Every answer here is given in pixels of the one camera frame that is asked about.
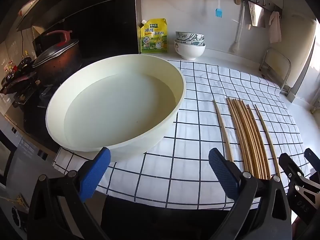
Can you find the bunch of wooden chopsticks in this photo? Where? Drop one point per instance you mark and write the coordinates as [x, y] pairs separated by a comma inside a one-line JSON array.
[[250, 140]]

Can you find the dark cooking pot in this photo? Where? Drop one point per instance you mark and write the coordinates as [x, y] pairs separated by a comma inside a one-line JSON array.
[[62, 67]]

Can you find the cluster of sauce bottles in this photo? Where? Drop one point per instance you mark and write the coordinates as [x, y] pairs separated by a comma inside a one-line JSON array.
[[10, 70]]

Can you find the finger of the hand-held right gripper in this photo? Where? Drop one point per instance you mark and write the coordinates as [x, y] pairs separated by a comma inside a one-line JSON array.
[[291, 170], [313, 161]]

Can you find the blue silicone brush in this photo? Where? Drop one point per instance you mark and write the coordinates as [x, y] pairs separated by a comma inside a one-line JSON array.
[[219, 12]]

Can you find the yellow seasoning pouch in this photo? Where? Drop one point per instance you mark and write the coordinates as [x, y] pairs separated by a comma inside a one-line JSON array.
[[153, 37]]

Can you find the black gas stove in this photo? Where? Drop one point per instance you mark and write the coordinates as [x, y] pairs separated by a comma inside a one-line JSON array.
[[37, 120]]

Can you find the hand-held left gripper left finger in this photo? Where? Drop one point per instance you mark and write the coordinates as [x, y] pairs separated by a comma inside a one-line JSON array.
[[95, 172]]

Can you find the white round basin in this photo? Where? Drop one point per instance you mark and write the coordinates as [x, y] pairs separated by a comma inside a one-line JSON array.
[[120, 105]]

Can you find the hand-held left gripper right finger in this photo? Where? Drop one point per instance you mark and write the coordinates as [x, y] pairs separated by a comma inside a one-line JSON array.
[[223, 172]]

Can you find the white checked cloth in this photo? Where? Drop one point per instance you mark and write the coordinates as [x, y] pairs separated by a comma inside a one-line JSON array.
[[175, 160]]

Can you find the white appliance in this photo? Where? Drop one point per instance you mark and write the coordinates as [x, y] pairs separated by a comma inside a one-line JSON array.
[[302, 55]]

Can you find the blue patterned bowl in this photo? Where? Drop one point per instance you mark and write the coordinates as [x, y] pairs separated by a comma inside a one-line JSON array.
[[190, 42], [190, 35]]

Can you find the black range hood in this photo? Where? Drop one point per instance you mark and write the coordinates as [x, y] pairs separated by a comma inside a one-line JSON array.
[[75, 5]]

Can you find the beige hanging cloth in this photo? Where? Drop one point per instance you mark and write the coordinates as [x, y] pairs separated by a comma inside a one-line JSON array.
[[275, 28]]

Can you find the metal cleaver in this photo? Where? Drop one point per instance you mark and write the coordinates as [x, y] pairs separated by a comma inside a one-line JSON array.
[[257, 15]]

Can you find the white printed bowl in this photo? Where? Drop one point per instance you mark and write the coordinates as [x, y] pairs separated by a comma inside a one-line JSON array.
[[190, 53]]

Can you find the black frying pan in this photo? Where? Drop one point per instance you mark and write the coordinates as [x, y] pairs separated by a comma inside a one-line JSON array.
[[22, 63]]

